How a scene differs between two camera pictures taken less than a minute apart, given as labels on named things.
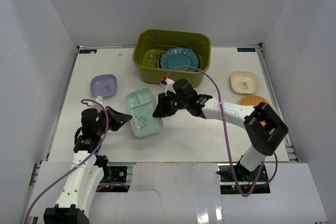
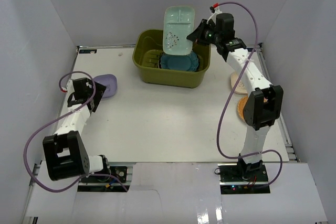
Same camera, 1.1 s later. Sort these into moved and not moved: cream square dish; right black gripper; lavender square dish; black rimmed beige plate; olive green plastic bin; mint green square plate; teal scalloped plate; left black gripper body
Moved: right black gripper; mint green square plate; left black gripper body
Not moved: teal scalloped plate; cream square dish; black rimmed beige plate; olive green plastic bin; lavender square dish
